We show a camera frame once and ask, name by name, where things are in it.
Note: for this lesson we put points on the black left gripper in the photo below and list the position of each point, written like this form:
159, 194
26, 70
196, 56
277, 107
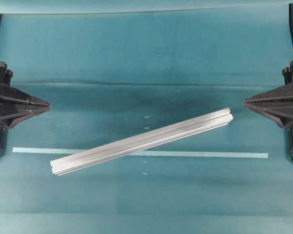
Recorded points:
7, 107

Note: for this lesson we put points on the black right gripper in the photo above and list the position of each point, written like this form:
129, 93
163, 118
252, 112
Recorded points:
270, 98

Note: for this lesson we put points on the silver aluminium extrusion rail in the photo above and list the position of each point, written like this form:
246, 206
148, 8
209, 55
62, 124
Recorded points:
140, 142

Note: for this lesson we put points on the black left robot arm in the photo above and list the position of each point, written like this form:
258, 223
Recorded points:
15, 105

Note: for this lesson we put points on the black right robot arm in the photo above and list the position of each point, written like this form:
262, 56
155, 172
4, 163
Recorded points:
276, 104

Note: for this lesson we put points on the teal table cloth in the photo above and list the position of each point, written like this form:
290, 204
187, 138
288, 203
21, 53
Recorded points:
115, 72

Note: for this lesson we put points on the light blue tape strip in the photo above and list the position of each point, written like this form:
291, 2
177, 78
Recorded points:
146, 153

